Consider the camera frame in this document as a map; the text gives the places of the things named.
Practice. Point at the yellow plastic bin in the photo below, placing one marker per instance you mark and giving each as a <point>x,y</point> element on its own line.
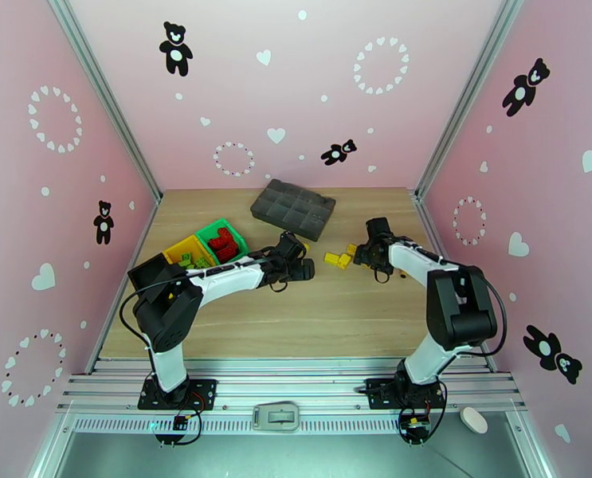
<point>176,250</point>

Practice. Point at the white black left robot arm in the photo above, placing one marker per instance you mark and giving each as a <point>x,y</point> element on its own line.
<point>226,282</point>

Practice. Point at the aluminium corner post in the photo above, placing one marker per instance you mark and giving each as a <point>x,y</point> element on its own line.
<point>470,93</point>
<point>101,93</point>

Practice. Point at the green lego plate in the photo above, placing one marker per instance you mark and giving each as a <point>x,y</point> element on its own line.
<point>187,259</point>

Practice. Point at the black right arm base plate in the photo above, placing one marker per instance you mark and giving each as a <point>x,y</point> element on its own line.
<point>375,392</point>

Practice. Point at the small black circuit board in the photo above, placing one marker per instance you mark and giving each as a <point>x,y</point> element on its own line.
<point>179,423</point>
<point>415,424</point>

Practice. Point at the green plastic bin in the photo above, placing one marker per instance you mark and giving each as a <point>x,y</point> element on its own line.
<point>232,263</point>

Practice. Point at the red lego brick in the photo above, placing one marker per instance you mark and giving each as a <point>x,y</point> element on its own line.
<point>217,243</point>
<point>223,232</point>

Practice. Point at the long red lego piece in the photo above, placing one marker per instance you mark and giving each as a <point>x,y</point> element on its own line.
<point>228,253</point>

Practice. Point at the black plastic bin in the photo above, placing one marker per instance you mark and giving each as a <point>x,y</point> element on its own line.
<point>146,272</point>

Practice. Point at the tall green lego brick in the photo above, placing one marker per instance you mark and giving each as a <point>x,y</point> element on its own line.
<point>202,263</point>

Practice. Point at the white oval object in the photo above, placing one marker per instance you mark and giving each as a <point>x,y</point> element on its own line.
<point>474,420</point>

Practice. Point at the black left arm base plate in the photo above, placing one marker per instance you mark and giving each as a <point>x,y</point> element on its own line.
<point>201,392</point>

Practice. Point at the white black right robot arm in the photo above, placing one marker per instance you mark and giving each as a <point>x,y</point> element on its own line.
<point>425,362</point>

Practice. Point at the dark compartment organizer box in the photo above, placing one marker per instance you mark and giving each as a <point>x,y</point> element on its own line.
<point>295,205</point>

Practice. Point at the aluminium front rail frame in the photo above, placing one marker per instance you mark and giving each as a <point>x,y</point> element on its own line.
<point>300,387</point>

